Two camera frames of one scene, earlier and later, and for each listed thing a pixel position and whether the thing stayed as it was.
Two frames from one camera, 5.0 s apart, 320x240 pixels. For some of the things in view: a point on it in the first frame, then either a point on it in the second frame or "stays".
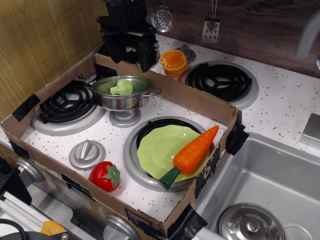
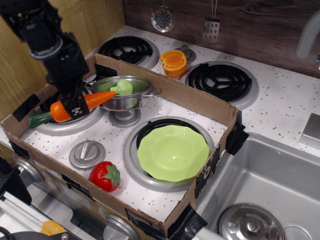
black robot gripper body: (126, 27) -> (68, 68)
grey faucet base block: (311, 135) stays
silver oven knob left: (30, 175) stays
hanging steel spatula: (211, 27) stays
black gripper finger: (114, 43) -> (76, 105)
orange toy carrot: (187, 156) -> (59, 113)
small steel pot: (137, 99) stays
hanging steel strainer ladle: (162, 18) stays
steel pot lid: (250, 221) stays
